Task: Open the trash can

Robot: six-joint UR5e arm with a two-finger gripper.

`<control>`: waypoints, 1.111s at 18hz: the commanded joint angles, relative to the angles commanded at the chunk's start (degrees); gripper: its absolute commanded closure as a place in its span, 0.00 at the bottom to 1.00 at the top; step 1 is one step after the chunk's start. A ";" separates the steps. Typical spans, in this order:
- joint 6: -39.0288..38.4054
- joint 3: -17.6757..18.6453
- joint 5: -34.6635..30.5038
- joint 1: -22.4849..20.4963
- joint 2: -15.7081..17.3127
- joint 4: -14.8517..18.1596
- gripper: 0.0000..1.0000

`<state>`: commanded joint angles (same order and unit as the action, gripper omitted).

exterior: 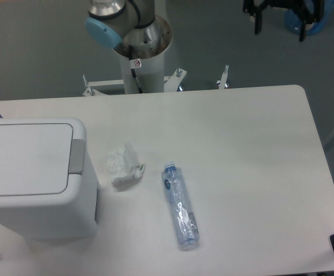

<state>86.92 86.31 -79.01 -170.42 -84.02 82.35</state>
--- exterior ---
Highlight crumpled clear plastic wrapper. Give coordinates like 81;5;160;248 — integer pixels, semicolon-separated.
105;142;146;190

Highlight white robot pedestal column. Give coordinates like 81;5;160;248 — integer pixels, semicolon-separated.
112;16;173;95

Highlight white pedestal base frame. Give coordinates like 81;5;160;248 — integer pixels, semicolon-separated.
82;64;230;97

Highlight silver robot arm blue cap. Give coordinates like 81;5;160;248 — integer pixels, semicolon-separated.
85;1;172;56

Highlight black cable on pedestal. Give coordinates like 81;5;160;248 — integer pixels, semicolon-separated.
128;45;143;94

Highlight empty clear plastic water bottle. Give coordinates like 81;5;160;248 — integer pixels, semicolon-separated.
161;162;200;250

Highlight black frame stand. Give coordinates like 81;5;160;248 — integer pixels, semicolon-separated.
242;0;334;43

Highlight white push-lid trash can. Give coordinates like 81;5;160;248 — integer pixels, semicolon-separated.
0;118;99;239

